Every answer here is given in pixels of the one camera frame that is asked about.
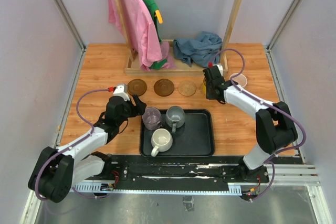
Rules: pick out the purple translucent cup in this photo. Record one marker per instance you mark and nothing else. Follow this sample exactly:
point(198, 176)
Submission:
point(152, 118)

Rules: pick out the white ceramic mug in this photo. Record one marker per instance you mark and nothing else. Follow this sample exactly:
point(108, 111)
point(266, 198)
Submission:
point(161, 141)

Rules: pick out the pink ceramic mug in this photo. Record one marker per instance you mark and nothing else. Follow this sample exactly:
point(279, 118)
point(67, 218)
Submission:
point(240, 79)

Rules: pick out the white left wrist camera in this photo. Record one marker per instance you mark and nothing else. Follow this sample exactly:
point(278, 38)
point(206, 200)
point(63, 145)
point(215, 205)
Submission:
point(121, 90)

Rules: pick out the grey ceramic mug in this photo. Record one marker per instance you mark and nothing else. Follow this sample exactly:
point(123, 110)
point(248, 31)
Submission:
point(175, 118)

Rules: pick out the wooden clothes rack frame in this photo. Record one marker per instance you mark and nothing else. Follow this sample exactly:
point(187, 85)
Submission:
point(131, 63)

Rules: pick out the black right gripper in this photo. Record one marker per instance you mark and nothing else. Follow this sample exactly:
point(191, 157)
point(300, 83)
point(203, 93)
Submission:
point(209, 95)

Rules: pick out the yellow mug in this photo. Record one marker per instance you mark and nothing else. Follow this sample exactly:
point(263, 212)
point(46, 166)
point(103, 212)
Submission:
point(204, 86)

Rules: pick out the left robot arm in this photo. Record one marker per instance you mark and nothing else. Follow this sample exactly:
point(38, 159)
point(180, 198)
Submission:
point(57, 170)

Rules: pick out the brown round coaster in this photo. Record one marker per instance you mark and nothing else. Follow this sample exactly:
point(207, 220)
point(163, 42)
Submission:
point(137, 86)
point(164, 87)

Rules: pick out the woven rattan coaster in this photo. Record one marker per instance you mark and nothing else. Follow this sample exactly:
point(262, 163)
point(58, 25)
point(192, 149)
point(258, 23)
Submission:
point(201, 89)
point(187, 88)

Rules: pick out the pink shirt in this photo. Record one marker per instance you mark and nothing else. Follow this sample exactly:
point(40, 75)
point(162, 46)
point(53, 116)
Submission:
point(139, 30)

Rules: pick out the black baking tray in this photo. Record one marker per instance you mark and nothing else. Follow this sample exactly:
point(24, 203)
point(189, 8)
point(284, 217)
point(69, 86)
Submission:
point(194, 139)

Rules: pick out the blue crumpled cloth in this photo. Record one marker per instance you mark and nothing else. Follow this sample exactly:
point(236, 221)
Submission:
point(202, 50)

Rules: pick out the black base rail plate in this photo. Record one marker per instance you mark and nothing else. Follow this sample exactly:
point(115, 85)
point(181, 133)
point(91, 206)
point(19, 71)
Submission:
point(134, 172)

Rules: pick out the green garment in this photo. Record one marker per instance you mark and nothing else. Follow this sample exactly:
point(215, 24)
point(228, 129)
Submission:
point(155, 19)

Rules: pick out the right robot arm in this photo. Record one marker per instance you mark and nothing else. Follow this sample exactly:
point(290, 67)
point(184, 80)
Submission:
point(274, 127)

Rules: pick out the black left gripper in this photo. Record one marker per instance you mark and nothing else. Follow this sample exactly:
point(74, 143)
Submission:
point(138, 109)

